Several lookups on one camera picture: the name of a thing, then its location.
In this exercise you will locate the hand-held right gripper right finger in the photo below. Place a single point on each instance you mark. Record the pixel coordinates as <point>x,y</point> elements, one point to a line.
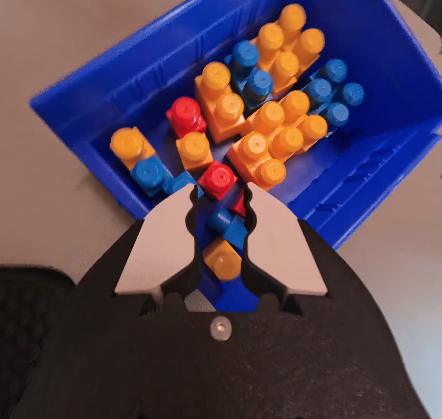
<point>283,249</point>

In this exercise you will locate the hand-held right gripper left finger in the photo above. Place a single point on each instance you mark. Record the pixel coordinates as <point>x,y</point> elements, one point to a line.
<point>162,246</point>

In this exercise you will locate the blue one-stud mega block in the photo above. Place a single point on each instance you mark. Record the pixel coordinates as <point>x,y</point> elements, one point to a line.
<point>234,232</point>

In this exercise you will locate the pile of colourful mega blocks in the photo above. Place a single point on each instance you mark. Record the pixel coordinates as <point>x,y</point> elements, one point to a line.
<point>269,115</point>

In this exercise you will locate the blue plastic bin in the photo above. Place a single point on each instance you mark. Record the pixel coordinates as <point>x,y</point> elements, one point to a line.
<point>138,80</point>

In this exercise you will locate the large black textured mat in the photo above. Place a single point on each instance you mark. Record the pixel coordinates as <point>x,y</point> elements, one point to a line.
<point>27,322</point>

